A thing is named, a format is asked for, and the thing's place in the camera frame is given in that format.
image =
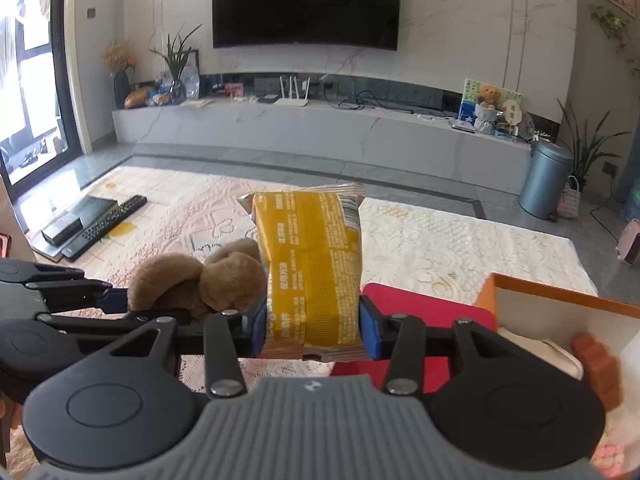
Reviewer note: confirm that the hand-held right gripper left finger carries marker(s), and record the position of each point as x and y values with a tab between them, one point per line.
260	330

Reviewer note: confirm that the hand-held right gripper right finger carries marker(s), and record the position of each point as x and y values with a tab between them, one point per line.
370	330

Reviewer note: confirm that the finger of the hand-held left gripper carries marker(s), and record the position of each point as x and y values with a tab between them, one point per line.
90	322
112	301

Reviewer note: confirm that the brown plush toy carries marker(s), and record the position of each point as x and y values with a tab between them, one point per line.
175	280

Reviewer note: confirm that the yellow snack packet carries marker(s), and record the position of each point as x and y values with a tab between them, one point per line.
310	270

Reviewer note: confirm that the white plush mitt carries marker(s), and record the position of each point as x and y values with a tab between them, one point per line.
540	355

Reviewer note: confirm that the orange cardboard box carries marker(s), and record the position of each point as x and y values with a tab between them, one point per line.
550	305

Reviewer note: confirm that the pink white fluffy toy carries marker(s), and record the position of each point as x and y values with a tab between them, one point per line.
610	460

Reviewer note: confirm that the red flat box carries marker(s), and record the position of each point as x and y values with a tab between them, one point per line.
430	305

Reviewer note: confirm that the black remote control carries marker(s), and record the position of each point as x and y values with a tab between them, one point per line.
112	220

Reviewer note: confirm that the small grey box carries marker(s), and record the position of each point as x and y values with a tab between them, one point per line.
62	227

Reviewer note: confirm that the black book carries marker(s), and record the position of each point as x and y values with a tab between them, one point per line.
95	205

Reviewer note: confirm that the checked lemon print tablecloth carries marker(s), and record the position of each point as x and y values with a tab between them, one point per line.
125	185

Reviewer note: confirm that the pink white lace cloth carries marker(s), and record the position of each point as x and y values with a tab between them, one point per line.
450	240

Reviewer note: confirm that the brown wooden ornament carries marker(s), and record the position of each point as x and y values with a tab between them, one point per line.
137	97

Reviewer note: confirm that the marble television cabinet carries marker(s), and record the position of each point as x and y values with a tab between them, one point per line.
300	125

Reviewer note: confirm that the snack bags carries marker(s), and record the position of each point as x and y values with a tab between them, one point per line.
161	96

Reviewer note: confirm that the dark vase with dried flowers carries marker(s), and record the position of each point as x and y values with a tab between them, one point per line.
121	90

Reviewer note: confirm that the green plant in glass vase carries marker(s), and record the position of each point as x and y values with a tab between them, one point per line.
177	91

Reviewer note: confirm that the white router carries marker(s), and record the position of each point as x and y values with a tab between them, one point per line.
292	102

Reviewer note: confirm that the grey pedal trash can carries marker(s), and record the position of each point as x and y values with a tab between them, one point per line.
545	180

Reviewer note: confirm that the orange-brown knitted block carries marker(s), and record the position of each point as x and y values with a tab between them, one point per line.
597	370

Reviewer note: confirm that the glass balcony door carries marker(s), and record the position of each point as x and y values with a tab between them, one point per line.
30	85

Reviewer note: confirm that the small black set-top box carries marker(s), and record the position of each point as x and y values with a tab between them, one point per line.
268	98

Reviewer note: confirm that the small woven basket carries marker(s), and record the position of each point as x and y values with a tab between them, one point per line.
569	200

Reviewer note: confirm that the blue tissue pack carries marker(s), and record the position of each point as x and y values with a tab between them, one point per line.
469	111

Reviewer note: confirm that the pink photo card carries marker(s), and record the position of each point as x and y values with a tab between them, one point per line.
233	90

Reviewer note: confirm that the white round fan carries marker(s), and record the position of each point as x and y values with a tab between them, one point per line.
512	117

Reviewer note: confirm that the teddy bear toy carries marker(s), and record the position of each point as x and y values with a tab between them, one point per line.
487	95

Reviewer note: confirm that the green picture card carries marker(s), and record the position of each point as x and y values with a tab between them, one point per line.
507	97

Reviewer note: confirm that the pink space heater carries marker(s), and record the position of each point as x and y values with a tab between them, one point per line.
631	242

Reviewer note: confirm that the tall potted plant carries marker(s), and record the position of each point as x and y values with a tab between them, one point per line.
585	150

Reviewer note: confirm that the black television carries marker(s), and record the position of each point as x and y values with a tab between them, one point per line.
305	0

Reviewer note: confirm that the hanging vine plant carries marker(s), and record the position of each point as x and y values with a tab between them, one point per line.
612	25

